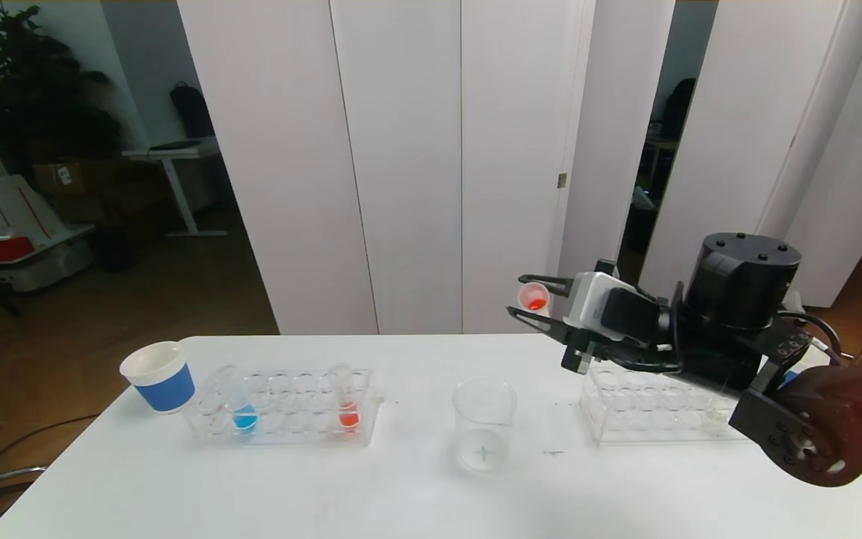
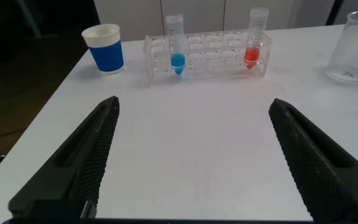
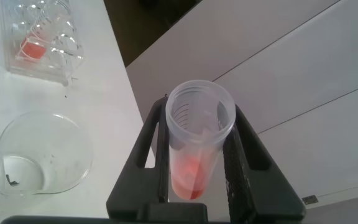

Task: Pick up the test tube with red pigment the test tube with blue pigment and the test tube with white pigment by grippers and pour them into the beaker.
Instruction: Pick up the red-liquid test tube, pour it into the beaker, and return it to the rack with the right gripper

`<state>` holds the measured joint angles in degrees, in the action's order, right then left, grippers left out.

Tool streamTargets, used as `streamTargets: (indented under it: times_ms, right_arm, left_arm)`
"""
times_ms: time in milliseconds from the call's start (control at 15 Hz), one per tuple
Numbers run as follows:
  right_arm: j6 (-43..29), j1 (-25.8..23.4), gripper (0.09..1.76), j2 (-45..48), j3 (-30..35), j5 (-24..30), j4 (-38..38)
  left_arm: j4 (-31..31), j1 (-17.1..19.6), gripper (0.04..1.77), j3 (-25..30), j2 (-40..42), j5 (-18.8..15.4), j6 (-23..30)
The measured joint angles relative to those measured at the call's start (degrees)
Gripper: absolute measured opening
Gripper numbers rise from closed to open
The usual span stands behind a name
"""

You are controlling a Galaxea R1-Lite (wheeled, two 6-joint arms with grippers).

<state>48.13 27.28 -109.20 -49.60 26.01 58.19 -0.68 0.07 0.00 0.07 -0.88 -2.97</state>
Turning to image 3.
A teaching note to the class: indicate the clear glass beaker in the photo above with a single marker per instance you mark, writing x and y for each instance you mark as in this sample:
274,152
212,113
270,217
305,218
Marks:
48,149

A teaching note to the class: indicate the metal partition hinge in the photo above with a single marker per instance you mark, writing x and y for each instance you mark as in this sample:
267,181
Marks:
309,199

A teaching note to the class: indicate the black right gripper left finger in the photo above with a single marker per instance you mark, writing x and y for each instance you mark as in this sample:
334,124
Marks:
141,180

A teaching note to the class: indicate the test tube with red liquid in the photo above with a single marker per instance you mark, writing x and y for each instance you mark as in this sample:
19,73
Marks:
197,137
34,49

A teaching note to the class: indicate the clear acrylic test tube rack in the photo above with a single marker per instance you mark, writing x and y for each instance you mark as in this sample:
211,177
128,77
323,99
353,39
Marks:
14,37

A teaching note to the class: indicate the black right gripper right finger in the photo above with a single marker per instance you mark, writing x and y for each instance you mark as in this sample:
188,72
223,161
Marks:
259,193

